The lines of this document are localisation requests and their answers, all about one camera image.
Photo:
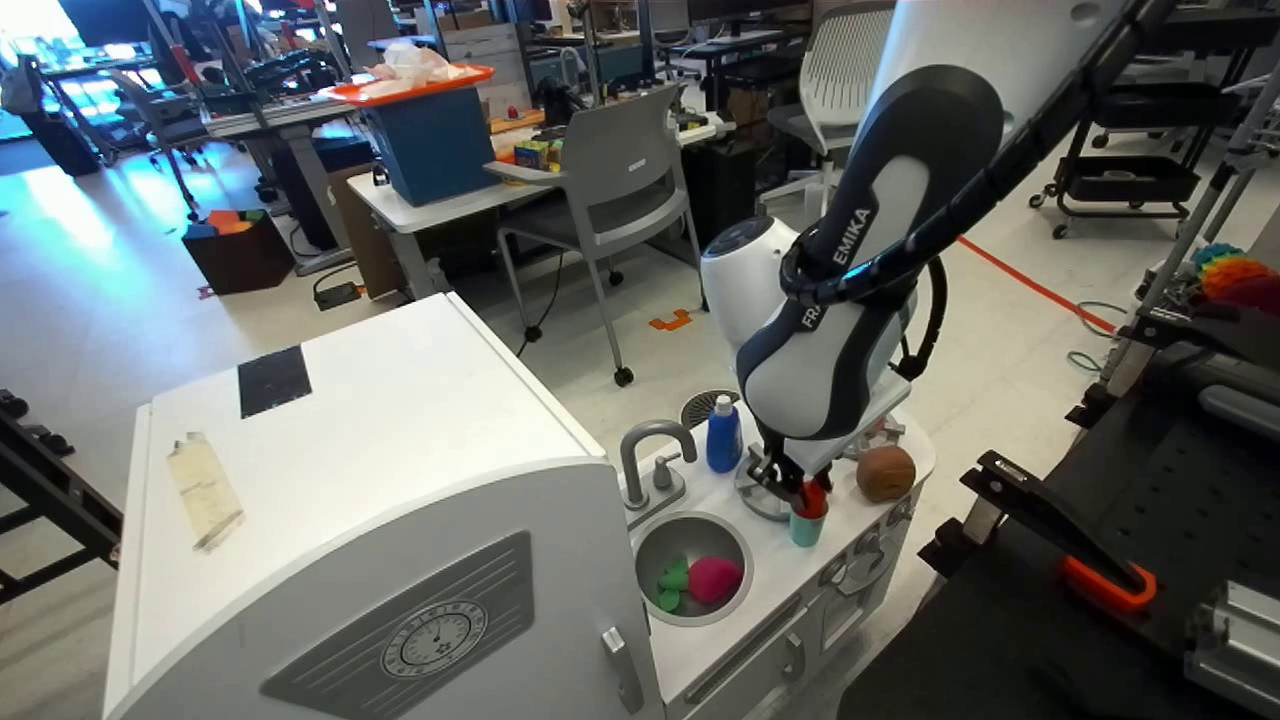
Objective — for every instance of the white toy kitchen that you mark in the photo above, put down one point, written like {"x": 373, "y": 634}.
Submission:
{"x": 401, "y": 534}

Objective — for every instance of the aluminium extrusion rail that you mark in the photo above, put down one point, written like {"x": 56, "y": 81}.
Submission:
{"x": 1234, "y": 643}

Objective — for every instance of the white plastic bag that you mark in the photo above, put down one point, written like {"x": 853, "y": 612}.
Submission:
{"x": 413, "y": 62}

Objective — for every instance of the pink toy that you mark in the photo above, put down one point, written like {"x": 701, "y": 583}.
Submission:
{"x": 712, "y": 583}

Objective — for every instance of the blue storage bin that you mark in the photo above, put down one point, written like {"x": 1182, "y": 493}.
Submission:
{"x": 434, "y": 146}

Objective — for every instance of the rainbow coloured duster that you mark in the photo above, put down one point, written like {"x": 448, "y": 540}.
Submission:
{"x": 1237, "y": 281}

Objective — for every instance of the black square patch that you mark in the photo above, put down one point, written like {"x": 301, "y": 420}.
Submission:
{"x": 275, "y": 380}

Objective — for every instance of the red ketchup bottle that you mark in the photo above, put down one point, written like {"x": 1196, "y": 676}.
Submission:
{"x": 814, "y": 502}

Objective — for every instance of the orange bin lid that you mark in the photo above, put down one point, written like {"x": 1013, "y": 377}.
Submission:
{"x": 413, "y": 84}

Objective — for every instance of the beige paper label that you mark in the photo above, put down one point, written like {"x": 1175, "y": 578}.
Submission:
{"x": 207, "y": 489}

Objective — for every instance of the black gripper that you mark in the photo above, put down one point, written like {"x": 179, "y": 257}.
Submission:
{"x": 795, "y": 466}

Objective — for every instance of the grey toy faucet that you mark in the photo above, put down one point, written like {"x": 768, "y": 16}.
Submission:
{"x": 655, "y": 460}

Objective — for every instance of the brown ball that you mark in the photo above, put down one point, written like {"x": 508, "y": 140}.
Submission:
{"x": 886, "y": 475}

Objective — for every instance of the black floor power brick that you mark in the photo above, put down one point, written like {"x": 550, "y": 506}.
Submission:
{"x": 337, "y": 290}

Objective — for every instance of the black floor box orange items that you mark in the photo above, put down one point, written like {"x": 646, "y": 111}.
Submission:
{"x": 239, "y": 247}

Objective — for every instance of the black metal frame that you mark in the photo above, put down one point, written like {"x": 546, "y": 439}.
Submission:
{"x": 55, "y": 502}

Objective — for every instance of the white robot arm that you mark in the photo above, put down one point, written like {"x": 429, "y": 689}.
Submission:
{"x": 866, "y": 254}

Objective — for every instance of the white office chair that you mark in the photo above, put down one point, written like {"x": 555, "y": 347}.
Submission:
{"x": 843, "y": 81}

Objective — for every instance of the black wheeled cart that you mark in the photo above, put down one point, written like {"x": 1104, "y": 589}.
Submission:
{"x": 1120, "y": 172}

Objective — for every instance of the grey toy sink bowl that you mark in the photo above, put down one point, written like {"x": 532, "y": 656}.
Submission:
{"x": 694, "y": 540}

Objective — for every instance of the blue bottle white cap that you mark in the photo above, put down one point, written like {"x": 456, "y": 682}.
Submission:
{"x": 721, "y": 439}

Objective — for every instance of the green toy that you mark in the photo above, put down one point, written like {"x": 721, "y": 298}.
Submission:
{"x": 673, "y": 585}

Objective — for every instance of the small teal cup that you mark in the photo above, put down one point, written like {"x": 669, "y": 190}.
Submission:
{"x": 807, "y": 530}

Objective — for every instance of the grey table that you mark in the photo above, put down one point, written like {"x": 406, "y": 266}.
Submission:
{"x": 425, "y": 207}

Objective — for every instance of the grey chair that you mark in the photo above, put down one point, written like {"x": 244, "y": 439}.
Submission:
{"x": 620, "y": 172}

